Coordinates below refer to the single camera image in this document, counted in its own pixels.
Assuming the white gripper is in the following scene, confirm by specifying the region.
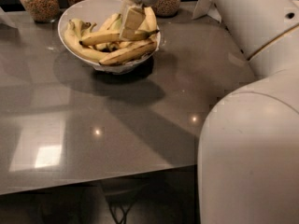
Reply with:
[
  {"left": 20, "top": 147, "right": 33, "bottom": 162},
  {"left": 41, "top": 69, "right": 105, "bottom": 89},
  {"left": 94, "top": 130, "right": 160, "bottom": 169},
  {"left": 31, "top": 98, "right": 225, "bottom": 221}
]
[{"left": 120, "top": 0, "right": 158, "bottom": 41}]

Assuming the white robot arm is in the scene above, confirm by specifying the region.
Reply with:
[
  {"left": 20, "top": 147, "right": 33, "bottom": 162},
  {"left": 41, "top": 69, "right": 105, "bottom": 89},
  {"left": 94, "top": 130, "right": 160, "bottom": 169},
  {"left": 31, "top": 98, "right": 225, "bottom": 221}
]
[{"left": 193, "top": 0, "right": 299, "bottom": 224}]

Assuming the white ceramic bowl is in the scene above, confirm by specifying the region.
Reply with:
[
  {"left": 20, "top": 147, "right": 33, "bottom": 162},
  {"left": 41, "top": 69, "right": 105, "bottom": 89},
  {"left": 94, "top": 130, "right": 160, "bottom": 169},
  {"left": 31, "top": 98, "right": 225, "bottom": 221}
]
[{"left": 58, "top": 0, "right": 161, "bottom": 74}]

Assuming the left curved yellow banana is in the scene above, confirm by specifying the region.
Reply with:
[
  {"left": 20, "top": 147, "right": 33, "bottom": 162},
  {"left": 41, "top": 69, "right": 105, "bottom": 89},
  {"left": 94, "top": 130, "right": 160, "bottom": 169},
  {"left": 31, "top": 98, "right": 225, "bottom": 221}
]
[{"left": 64, "top": 19, "right": 107, "bottom": 63}]

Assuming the right glass cereal jar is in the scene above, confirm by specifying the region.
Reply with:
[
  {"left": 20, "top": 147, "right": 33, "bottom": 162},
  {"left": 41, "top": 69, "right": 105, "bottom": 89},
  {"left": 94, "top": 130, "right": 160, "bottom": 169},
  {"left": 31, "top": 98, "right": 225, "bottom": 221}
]
[{"left": 152, "top": 0, "right": 181, "bottom": 17}]

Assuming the white folded card stand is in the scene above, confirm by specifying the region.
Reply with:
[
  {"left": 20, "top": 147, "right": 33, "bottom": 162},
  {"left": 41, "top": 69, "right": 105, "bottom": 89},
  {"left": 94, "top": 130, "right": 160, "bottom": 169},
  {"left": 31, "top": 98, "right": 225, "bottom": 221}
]
[{"left": 192, "top": 0, "right": 221, "bottom": 22}]

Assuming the left glass cereal jar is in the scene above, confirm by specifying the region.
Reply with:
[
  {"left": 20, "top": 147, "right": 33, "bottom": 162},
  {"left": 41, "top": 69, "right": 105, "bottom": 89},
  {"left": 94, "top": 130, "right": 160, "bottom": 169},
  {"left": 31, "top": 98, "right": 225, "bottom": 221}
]
[{"left": 20, "top": 0, "right": 60, "bottom": 22}]

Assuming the white paper left edge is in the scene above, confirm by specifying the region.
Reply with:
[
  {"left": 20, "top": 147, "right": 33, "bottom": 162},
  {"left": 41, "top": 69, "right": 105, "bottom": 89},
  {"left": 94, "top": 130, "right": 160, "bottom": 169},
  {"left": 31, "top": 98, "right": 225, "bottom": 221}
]
[{"left": 0, "top": 7, "right": 16, "bottom": 28}]

